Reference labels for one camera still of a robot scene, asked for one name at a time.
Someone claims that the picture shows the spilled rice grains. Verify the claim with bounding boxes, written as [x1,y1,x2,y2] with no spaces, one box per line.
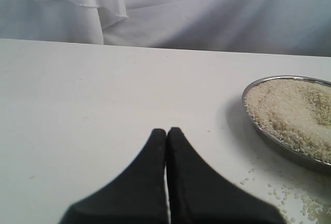
[206,129,331,224]

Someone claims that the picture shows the white cloth backdrop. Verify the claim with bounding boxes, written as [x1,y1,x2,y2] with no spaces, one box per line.
[1,0,330,56]

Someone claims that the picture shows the rice heap in tray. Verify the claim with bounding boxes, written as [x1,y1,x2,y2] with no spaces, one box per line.
[244,79,330,163]

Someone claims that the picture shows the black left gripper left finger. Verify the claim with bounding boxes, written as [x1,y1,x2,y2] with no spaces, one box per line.
[60,129,168,223]

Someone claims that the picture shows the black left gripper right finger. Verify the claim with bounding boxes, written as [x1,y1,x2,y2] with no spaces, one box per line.
[166,127,285,223]

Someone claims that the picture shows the round metal tray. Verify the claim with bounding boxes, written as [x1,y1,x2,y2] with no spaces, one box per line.
[242,75,330,175]

